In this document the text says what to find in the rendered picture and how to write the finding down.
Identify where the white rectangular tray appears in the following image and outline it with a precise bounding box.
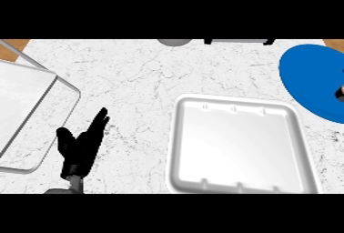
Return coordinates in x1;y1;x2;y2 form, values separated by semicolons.
163;93;321;195

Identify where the blue round plate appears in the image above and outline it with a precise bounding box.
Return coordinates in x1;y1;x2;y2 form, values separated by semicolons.
277;44;344;125

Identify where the grey round object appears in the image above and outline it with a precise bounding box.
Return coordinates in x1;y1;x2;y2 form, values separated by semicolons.
156;39;194;47

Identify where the steel kitchen sink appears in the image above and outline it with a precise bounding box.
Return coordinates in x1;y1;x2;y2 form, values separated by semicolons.
0;39;82;175

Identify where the grey appliance with black feet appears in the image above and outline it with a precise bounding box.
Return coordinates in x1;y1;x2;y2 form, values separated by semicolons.
202;39;275;46

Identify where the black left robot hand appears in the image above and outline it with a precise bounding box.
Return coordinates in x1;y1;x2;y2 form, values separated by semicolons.
54;106;112;182

